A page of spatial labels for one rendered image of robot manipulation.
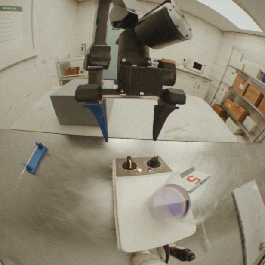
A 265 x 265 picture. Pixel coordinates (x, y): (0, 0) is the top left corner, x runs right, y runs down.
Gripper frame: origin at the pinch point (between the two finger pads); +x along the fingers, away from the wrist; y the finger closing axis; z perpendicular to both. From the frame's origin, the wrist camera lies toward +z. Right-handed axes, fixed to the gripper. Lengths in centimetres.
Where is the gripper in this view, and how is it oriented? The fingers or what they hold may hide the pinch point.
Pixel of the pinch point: (131, 123)
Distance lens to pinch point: 19.6
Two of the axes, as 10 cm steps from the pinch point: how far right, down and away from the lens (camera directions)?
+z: 1.5, 2.6, -9.5
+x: -0.3, 9.7, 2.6
